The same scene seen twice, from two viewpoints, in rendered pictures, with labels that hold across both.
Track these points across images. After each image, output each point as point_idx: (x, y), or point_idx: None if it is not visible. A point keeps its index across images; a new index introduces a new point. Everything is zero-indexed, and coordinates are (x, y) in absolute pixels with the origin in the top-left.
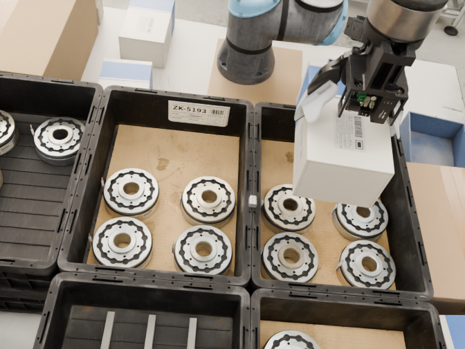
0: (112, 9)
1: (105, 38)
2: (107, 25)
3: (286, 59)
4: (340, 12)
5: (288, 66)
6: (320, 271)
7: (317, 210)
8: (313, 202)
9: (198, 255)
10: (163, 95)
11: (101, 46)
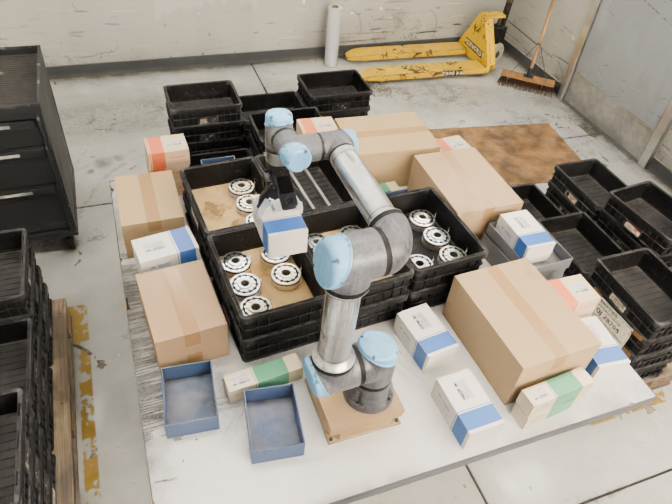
0: (521, 437)
1: (493, 401)
2: (506, 416)
3: (339, 412)
4: (309, 357)
5: (334, 406)
6: (257, 261)
7: (269, 287)
8: (273, 279)
9: (317, 238)
10: (383, 278)
11: (488, 392)
